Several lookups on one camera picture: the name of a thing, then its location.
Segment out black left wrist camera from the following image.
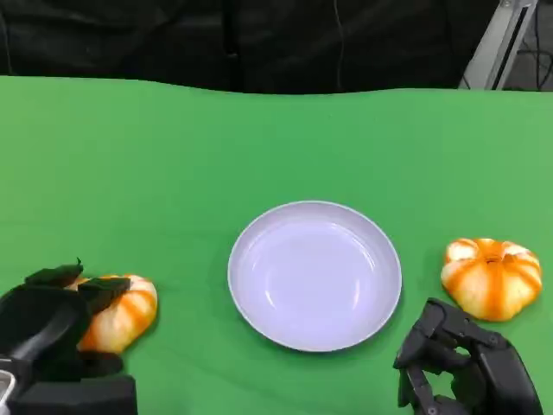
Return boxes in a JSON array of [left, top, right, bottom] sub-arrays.
[[8, 374, 138, 415]]

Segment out lilac plate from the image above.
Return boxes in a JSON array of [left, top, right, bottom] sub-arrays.
[[227, 200, 403, 353]]

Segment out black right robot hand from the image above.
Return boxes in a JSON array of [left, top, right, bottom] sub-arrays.
[[392, 297, 543, 415]]

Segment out black fabric backdrop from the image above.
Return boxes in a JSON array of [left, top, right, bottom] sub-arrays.
[[0, 0, 498, 94]]

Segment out aluminium frame profile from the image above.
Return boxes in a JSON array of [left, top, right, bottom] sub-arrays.
[[457, 0, 541, 91]]

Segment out green table cloth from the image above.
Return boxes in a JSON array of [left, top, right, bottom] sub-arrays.
[[0, 75, 553, 415]]

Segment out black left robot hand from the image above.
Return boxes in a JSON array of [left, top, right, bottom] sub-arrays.
[[0, 258, 133, 382]]

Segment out black floor cables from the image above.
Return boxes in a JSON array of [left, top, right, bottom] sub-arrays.
[[507, 23, 553, 92]]

